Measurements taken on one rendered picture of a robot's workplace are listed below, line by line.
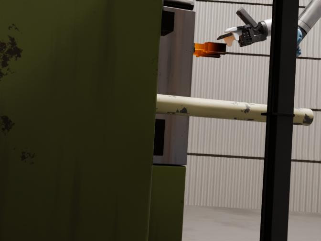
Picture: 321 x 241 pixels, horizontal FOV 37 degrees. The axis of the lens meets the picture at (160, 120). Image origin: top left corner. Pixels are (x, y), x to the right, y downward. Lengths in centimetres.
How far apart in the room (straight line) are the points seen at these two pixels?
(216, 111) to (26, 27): 47
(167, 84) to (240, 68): 297
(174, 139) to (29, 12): 57
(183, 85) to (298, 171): 310
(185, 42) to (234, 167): 294
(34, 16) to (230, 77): 339
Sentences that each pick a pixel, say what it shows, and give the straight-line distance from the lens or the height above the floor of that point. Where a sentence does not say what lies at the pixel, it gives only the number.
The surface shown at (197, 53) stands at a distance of 212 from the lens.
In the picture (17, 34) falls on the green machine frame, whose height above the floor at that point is 72.
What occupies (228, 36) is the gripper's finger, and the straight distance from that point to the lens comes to 223.
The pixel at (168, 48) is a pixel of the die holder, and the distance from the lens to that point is 137.
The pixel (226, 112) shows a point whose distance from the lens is 117.
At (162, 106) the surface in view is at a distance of 110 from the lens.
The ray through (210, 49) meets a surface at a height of 93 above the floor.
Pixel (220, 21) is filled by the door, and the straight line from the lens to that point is 436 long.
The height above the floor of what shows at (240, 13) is 112.
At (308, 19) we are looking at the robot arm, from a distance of 211.
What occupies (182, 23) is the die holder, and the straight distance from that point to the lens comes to 140.
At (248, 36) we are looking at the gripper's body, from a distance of 217.
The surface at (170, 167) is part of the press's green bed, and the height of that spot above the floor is 46.
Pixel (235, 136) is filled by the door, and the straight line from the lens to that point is 425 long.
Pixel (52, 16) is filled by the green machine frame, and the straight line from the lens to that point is 101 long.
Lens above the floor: 53
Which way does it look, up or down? 2 degrees up
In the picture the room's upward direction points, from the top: 4 degrees clockwise
